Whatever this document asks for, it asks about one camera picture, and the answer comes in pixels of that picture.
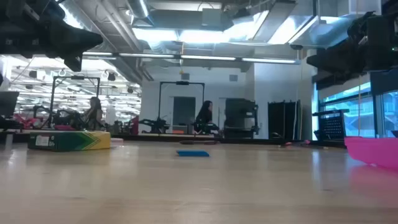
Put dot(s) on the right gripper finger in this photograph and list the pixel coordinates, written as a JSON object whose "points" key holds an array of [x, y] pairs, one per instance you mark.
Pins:
{"points": [[342, 60], [342, 81]]}

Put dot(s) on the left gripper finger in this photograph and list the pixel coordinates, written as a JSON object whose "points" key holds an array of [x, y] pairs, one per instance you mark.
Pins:
{"points": [[74, 63], [74, 40]]}

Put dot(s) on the pink and clear pencil case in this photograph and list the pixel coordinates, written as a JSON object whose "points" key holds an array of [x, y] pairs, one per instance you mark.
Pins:
{"points": [[373, 151]]}

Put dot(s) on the green yellow crayon box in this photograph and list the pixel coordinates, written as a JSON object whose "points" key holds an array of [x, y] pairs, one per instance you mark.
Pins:
{"points": [[68, 141]]}

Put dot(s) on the blue eraser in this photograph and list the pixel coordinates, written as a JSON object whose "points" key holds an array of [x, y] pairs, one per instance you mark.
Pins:
{"points": [[192, 153]]}

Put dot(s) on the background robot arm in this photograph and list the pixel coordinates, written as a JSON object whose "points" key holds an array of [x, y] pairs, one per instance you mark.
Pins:
{"points": [[155, 126]]}

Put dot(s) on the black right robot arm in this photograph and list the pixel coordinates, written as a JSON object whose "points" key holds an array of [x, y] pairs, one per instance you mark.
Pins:
{"points": [[388, 34]]}

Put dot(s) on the ceiling light tube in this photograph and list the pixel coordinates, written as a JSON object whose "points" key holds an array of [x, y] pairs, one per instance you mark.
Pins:
{"points": [[269, 60], [146, 55], [208, 58], [99, 53]]}

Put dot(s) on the black perforated cart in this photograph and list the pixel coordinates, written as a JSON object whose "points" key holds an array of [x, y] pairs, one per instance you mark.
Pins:
{"points": [[331, 126]]}

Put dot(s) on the person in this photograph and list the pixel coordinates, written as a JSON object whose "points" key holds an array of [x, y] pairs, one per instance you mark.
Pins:
{"points": [[205, 116], [94, 115]]}

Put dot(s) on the dark monitor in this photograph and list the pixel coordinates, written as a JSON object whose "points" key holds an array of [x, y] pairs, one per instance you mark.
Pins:
{"points": [[7, 104]]}

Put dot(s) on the pencil with red eraser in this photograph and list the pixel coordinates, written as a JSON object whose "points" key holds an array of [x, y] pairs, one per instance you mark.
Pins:
{"points": [[286, 144], [307, 142]]}

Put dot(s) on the black panel screen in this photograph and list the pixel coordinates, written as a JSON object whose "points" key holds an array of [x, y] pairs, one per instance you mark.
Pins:
{"points": [[283, 119]]}

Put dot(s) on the black cabinet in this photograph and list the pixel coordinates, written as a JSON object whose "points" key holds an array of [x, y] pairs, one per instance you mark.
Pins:
{"points": [[239, 118]]}

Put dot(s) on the grey ceiling box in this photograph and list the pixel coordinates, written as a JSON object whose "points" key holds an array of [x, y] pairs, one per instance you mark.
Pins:
{"points": [[211, 17]]}

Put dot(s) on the dark purple pen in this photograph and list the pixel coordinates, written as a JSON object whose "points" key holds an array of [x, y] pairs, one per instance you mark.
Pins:
{"points": [[199, 142]]}

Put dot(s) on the black rig frame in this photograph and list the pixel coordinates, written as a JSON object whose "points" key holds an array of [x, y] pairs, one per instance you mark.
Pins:
{"points": [[76, 77], [182, 83]]}

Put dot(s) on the silver round air duct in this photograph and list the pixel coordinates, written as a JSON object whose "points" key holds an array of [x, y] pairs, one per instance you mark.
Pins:
{"points": [[138, 12]]}

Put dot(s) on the grey wall vent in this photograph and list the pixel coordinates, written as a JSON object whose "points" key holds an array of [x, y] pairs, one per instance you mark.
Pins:
{"points": [[233, 77], [185, 76]]}

